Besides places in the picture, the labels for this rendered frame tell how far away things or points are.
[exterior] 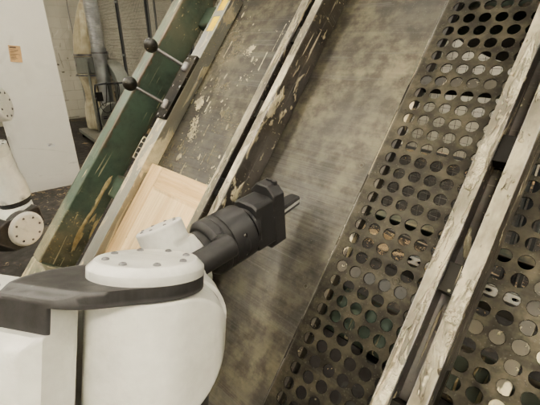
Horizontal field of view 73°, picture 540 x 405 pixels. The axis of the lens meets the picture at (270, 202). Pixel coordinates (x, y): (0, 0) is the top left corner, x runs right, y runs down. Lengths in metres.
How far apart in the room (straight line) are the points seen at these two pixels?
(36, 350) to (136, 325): 0.05
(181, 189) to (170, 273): 0.69
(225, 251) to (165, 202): 0.47
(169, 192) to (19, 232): 0.33
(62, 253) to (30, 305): 1.06
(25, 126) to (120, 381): 4.43
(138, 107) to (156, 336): 1.09
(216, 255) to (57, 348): 0.27
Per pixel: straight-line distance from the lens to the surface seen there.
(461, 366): 0.61
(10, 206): 0.98
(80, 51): 6.75
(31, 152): 4.69
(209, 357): 0.28
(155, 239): 0.50
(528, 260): 1.64
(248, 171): 0.76
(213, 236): 0.52
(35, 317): 0.25
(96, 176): 1.27
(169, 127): 1.07
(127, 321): 0.24
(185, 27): 1.38
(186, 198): 0.89
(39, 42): 4.60
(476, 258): 0.52
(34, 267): 1.31
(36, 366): 0.25
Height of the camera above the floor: 1.51
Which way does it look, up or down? 24 degrees down
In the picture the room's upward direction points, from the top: straight up
